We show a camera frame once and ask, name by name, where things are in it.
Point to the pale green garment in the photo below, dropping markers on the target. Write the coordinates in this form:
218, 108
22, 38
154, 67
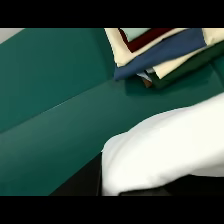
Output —
133, 33

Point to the dark red garment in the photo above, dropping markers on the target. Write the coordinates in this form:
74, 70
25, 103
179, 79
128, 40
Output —
146, 37

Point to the white shirt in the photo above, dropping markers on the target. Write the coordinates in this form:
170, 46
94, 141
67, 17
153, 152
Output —
166, 150

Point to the cream garment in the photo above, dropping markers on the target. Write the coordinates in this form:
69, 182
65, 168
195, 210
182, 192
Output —
117, 46
173, 65

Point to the dark green garment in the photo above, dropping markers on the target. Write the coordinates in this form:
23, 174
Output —
193, 65

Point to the blue garment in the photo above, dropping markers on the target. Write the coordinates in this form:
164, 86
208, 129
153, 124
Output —
160, 55

